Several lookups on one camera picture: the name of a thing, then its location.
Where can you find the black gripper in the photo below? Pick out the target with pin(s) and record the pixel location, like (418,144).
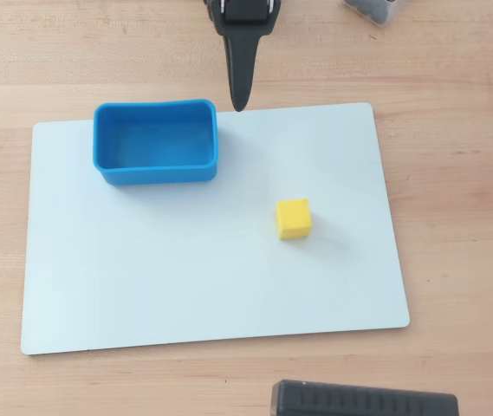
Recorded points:
(236,27)

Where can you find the yellow cube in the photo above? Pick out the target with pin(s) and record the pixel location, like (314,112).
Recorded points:
(293,219)

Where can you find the white rectangular board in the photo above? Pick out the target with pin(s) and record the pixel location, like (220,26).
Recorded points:
(211,260)

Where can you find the black ribbed device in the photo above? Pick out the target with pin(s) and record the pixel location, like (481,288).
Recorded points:
(363,399)

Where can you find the blue rectangular bin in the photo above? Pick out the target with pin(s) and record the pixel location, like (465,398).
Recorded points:
(156,143)

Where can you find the clear plastic container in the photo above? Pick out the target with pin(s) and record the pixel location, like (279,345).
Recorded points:
(371,11)

